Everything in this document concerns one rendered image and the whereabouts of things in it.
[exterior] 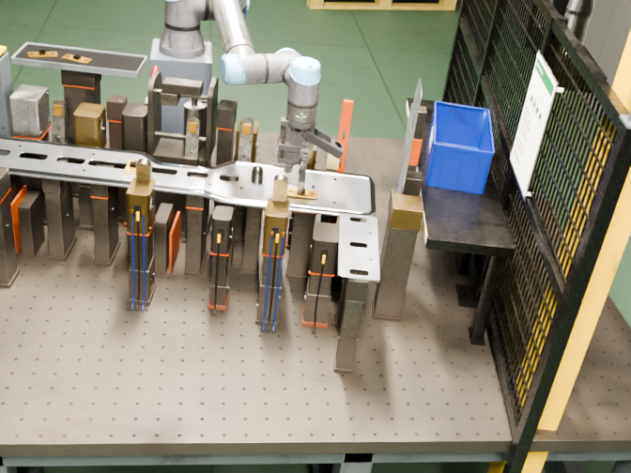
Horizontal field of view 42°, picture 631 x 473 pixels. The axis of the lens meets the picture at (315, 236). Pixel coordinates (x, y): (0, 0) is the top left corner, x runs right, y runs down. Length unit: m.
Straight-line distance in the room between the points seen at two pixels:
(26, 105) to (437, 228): 1.18
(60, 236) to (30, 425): 0.65
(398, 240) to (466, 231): 0.18
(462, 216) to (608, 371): 0.58
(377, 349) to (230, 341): 0.39
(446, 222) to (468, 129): 0.49
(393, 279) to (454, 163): 0.35
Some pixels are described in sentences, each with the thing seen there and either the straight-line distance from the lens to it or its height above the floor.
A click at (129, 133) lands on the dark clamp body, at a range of 2.42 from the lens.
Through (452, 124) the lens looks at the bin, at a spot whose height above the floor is 1.10.
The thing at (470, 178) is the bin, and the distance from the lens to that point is 2.27.
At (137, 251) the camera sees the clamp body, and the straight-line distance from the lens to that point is 2.17.
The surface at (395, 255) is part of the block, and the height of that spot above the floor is 0.92.
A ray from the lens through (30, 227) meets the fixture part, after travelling 2.41.
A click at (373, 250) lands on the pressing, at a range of 2.01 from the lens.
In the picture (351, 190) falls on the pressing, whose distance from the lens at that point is 2.26.
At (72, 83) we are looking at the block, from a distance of 2.57.
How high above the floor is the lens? 2.09
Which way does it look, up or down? 32 degrees down
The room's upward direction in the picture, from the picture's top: 7 degrees clockwise
